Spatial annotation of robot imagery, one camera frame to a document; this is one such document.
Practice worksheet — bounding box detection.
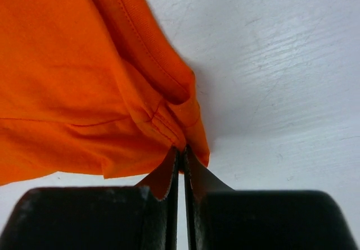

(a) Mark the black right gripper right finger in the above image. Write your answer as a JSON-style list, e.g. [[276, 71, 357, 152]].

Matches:
[[182, 145, 233, 249]]

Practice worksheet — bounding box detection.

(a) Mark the orange t shirt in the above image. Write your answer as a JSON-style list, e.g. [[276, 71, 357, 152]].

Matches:
[[1, 0, 210, 185]]

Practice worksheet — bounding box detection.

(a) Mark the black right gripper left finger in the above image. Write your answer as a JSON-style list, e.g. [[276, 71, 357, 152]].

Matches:
[[137, 147, 179, 249]]

